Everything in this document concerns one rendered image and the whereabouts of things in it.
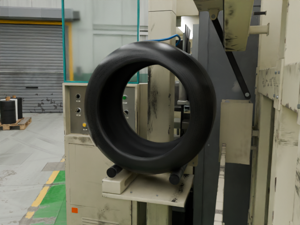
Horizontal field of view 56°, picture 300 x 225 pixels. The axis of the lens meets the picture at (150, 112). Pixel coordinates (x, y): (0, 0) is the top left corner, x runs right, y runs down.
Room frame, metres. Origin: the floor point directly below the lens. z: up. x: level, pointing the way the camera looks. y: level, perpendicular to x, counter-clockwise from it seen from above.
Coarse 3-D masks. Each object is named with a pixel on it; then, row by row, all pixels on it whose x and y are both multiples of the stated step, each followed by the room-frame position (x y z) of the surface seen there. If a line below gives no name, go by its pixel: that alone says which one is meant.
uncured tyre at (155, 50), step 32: (128, 64) 1.44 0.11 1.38; (160, 64) 1.12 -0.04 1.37; (192, 64) 1.13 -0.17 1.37; (96, 96) 1.20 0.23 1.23; (192, 96) 1.09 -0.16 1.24; (96, 128) 1.20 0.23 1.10; (128, 128) 1.46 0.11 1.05; (192, 128) 1.09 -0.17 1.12; (128, 160) 1.16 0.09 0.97; (160, 160) 1.13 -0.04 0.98
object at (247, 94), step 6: (216, 18) 1.38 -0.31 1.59; (216, 24) 1.38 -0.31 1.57; (216, 30) 1.38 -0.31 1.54; (222, 30) 1.37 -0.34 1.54; (222, 36) 1.37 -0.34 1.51; (222, 42) 1.37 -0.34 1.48; (228, 54) 1.36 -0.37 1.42; (234, 60) 1.35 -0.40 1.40; (234, 66) 1.35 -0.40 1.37; (234, 72) 1.35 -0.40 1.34; (240, 72) 1.35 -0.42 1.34; (240, 78) 1.35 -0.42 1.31; (240, 84) 1.35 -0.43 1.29; (246, 90) 1.34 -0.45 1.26; (246, 96) 1.34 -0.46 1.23
